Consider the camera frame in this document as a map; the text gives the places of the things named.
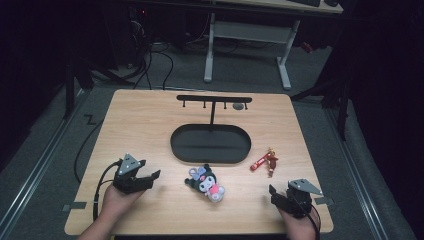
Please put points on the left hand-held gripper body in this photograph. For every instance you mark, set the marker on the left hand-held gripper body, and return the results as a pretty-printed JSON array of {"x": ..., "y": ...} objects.
[{"x": 128, "y": 181}]

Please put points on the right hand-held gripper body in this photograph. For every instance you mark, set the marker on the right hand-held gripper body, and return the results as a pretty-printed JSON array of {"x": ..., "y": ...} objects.
[{"x": 300, "y": 200}]

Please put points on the black hook stand with tray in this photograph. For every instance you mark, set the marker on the black hook stand with tray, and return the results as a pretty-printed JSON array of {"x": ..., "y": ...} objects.
[{"x": 210, "y": 145}]

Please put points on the person's left hand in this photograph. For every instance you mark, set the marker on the person's left hand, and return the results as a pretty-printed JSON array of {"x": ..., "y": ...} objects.
[{"x": 115, "y": 205}]

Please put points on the person's right hand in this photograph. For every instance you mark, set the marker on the person's right hand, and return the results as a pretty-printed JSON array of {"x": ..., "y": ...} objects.
[{"x": 300, "y": 228}]

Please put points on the grey round table grommet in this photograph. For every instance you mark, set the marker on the grey round table grommet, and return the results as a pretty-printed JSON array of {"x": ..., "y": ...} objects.
[{"x": 238, "y": 106}]

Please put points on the black metal stand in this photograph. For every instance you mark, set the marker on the black metal stand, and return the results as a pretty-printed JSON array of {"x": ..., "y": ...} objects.
[
  {"x": 70, "y": 83},
  {"x": 341, "y": 106}
]

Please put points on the black computer tower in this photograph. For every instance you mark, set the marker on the black computer tower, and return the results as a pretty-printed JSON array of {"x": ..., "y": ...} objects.
[{"x": 140, "y": 33}]

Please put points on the small red object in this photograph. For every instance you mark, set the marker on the small red object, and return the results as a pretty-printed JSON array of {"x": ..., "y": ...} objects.
[{"x": 307, "y": 47}]

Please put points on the white-legged wooden desk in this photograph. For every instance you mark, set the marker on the white-legged wooden desk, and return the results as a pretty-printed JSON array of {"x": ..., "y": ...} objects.
[{"x": 250, "y": 31}]

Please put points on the black keyboard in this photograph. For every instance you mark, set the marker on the black keyboard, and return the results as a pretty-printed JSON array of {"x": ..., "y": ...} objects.
[{"x": 305, "y": 2}]

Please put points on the black computer mouse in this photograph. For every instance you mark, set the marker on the black computer mouse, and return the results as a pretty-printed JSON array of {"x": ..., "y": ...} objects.
[{"x": 331, "y": 2}]

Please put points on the metal floor rail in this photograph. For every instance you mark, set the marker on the metal floor rail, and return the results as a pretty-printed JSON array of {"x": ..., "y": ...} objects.
[
  {"x": 36, "y": 166},
  {"x": 360, "y": 180}
]

